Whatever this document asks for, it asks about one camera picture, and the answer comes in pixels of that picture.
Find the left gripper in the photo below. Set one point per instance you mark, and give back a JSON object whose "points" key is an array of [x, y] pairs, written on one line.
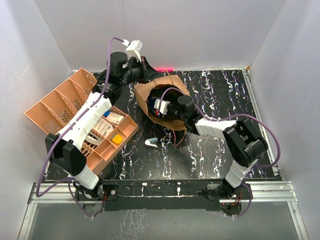
{"points": [[148, 73]]}

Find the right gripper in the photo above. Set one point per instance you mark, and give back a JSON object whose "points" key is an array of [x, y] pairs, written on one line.
{"points": [[169, 106]]}

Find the brown paper bag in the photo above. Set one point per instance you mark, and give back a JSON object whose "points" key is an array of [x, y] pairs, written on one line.
{"points": [[169, 87]]}

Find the dark blue snack bag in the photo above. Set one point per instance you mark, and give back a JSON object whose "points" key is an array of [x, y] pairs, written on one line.
{"points": [[151, 101]]}

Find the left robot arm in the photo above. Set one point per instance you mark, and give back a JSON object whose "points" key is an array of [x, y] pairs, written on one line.
{"points": [[64, 147]]}

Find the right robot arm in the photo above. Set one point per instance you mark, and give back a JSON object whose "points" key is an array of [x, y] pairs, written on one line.
{"points": [[245, 143]]}

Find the pink tape strip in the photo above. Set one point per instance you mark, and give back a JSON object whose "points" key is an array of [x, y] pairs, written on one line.
{"points": [[162, 69]]}

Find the orange desk organizer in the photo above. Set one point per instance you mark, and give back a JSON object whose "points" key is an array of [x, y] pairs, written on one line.
{"points": [[52, 113]]}

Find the yellow sticky note pad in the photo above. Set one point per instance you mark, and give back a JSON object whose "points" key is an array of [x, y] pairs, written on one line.
{"points": [[117, 139]]}

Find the card packs in organizer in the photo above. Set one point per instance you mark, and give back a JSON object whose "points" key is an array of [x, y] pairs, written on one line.
{"points": [[103, 128]]}

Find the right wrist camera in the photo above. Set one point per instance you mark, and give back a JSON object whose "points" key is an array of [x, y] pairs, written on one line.
{"points": [[161, 106]]}

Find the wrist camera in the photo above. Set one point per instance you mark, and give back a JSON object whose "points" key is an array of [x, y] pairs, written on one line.
{"points": [[161, 106], [133, 49]]}

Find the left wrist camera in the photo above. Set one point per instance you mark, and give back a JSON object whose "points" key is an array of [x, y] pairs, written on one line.
{"points": [[133, 49]]}

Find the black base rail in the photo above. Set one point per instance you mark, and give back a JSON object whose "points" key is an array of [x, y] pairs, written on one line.
{"points": [[205, 194]]}

